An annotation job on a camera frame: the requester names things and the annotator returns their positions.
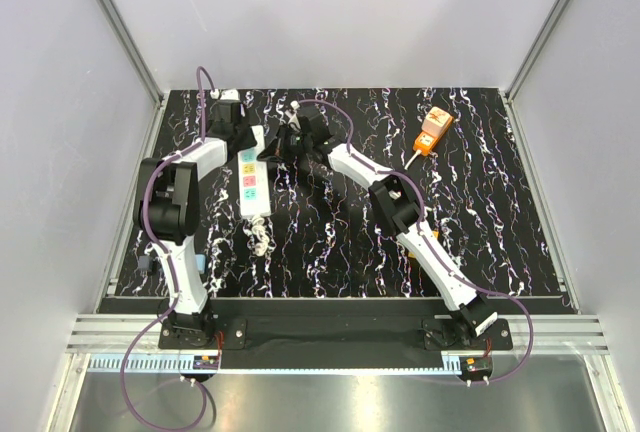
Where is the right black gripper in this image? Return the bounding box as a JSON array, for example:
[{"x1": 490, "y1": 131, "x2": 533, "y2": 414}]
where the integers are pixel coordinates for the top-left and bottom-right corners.
[{"x1": 257, "y1": 125, "x2": 312, "y2": 166}]

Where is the white multi-socket power strip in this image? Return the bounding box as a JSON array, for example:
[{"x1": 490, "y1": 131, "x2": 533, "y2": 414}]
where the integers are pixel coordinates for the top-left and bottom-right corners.
[{"x1": 238, "y1": 125, "x2": 271, "y2": 219}]

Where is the light blue charger plug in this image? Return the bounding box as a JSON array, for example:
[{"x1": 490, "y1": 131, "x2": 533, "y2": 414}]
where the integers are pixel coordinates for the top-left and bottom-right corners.
[{"x1": 195, "y1": 254, "x2": 206, "y2": 275}]

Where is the teal usb charger plug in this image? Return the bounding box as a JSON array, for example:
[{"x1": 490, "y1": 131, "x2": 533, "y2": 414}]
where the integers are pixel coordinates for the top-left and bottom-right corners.
[{"x1": 137, "y1": 255, "x2": 153, "y2": 274}]

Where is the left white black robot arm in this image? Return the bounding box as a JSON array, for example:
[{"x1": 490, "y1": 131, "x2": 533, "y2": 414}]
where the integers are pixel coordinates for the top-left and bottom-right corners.
[{"x1": 133, "y1": 89, "x2": 257, "y2": 348}]

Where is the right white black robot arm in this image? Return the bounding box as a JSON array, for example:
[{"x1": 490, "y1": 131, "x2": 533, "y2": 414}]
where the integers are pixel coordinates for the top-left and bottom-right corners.
[{"x1": 258, "y1": 99, "x2": 498, "y2": 349}]

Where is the orange white socket cube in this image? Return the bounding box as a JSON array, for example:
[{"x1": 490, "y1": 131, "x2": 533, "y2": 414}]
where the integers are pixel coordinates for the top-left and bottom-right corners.
[{"x1": 413, "y1": 107, "x2": 454, "y2": 156}]

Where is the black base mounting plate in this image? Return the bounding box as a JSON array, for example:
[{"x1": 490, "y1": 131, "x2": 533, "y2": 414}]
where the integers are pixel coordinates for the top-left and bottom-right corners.
[{"x1": 97, "y1": 295, "x2": 514, "y2": 371}]

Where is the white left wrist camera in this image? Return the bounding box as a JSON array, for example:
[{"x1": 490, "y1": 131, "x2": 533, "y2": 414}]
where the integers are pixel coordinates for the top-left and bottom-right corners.
[{"x1": 209, "y1": 89, "x2": 241, "y2": 102}]

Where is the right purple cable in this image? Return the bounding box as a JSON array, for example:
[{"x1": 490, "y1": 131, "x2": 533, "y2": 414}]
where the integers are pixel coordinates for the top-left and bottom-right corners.
[{"x1": 299, "y1": 98, "x2": 536, "y2": 386}]

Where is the white coiled strip cord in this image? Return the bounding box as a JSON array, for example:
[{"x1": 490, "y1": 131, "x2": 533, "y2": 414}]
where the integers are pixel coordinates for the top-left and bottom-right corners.
[{"x1": 244, "y1": 215, "x2": 276, "y2": 258}]

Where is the aluminium frame rail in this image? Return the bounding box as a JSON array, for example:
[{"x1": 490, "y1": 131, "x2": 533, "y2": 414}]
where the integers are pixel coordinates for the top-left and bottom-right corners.
[{"x1": 97, "y1": 0, "x2": 164, "y2": 106}]

